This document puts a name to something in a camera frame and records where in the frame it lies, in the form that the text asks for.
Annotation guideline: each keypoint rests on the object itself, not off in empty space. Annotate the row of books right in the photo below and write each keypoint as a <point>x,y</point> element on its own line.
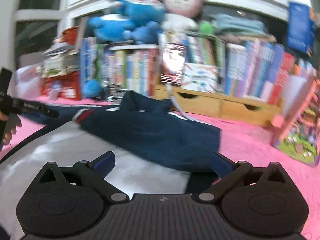
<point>254,69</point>

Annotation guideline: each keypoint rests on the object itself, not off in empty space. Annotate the red plastic crate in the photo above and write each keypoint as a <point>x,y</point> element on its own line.
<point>67,86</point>

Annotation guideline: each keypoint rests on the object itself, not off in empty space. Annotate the stack of papers and books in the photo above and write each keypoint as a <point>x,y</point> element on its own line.
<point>60,59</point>

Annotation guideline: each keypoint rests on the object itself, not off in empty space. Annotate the row of books left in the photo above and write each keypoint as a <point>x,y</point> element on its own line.
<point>126,64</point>

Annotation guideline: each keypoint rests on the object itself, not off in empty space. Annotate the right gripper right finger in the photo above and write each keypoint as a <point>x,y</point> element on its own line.
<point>230,174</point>

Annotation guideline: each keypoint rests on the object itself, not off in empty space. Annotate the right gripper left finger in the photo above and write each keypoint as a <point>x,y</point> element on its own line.
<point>92,176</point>

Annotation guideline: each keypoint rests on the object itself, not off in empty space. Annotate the person's left hand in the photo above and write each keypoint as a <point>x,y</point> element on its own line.
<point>9,124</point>

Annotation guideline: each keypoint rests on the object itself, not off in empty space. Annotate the green ball toy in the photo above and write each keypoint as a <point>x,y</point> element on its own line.
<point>206,28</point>

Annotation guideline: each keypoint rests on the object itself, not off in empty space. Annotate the pink bunny pattern blanket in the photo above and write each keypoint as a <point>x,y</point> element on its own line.
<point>262,139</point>

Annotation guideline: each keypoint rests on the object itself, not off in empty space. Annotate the smartphone with lit screen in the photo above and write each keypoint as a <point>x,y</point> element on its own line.
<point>173,60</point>

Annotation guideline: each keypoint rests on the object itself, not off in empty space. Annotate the miniature bicycle model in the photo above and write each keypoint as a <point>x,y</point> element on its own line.
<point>112,92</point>

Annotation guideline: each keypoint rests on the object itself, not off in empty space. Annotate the blue cardboard box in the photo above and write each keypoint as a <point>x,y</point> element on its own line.
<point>301,28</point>

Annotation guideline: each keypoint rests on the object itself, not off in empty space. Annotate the blue whale plush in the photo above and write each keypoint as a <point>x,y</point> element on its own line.
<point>119,28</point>

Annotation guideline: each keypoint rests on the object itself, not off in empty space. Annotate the red basket upper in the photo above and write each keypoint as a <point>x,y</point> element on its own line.
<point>69,35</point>

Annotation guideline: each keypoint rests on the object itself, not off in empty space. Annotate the white patterned small box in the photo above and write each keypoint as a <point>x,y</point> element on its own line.
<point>199,77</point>

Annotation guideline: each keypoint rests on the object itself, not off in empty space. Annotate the folded teal towel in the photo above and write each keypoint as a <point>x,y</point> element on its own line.
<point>224,23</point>

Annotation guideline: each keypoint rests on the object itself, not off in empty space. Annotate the white paper bag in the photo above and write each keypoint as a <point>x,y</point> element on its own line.
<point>29,82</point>

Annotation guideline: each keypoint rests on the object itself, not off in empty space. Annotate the blue doraemon plush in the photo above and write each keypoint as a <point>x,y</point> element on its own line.
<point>140,12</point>

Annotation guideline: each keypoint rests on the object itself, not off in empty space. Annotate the white and navy jacket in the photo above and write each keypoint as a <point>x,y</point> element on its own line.
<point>156,150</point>

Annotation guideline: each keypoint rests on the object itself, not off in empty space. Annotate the row of books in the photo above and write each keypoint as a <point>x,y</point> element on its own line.
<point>254,69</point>
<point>126,64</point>

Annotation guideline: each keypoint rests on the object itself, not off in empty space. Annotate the pink triangular toy house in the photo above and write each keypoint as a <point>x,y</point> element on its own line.
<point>297,134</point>

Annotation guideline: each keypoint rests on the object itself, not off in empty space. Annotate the wooden drawer organizer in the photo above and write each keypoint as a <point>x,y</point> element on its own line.
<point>225,107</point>

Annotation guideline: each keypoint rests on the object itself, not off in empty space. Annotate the blue plush ball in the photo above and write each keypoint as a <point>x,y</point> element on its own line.
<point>91,89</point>

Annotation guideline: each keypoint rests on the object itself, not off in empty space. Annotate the pink white bunny plush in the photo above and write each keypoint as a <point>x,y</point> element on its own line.
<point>180,14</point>

